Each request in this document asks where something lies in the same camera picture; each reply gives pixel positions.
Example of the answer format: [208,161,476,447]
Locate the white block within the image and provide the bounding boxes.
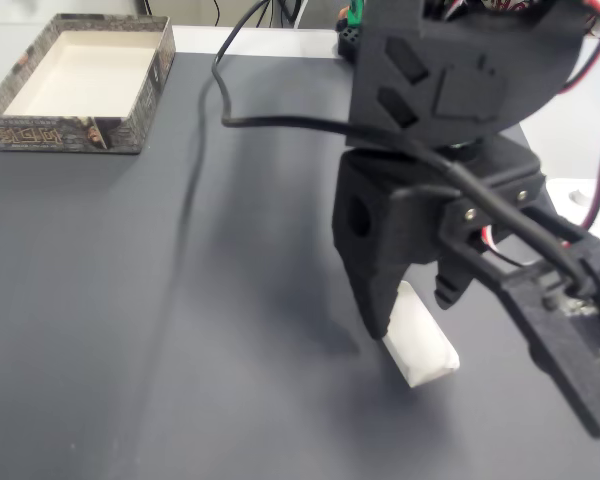
[381,280,462,390]

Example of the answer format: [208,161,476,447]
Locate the black background cables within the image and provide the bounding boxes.
[267,0,309,27]

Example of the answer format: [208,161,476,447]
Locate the white flat device with buttons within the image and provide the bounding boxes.
[542,177,600,269]

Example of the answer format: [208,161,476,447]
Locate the black camera cable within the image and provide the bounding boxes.
[211,0,595,297]

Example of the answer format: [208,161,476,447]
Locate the grey desk mat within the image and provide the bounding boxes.
[0,49,600,480]

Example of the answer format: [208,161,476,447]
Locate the stone-patterned cardboard box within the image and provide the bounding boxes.
[0,13,177,156]

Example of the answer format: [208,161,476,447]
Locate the green clamp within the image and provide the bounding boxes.
[346,0,367,29]

